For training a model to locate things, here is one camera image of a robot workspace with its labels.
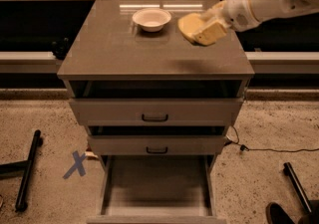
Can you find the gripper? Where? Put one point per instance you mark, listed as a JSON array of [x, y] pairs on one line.
[[237, 8]]

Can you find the yellow sponge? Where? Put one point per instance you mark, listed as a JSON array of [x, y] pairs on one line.
[[188, 24]]

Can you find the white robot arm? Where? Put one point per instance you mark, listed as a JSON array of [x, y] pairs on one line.
[[243, 15]]

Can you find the grey drawer cabinet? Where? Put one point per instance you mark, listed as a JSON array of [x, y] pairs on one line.
[[115, 59]]

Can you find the grey top drawer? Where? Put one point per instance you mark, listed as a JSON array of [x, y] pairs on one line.
[[216, 112]]

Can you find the grey drawer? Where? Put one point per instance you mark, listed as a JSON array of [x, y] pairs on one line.
[[216, 112], [156, 145], [158, 189]]

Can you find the grey middle drawer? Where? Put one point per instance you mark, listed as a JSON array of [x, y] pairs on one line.
[[156, 145]]

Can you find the grey bottom drawer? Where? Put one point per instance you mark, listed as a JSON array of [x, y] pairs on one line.
[[158, 189]]

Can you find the white bowl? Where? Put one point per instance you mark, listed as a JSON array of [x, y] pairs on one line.
[[151, 19]]

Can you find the black stand leg right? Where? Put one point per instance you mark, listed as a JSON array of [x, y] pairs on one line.
[[289, 171]]

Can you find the black stand leg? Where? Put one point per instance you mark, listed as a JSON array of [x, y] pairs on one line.
[[289, 171], [25, 167]]

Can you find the blue tape cross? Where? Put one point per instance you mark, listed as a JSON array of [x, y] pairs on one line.
[[77, 165]]

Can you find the black shoe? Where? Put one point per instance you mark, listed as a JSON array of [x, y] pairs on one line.
[[276, 215]]

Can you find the black stand leg left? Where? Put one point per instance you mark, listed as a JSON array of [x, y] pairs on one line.
[[25, 167]]

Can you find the black clamp on rail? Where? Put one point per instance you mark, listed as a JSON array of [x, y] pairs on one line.
[[60, 48]]

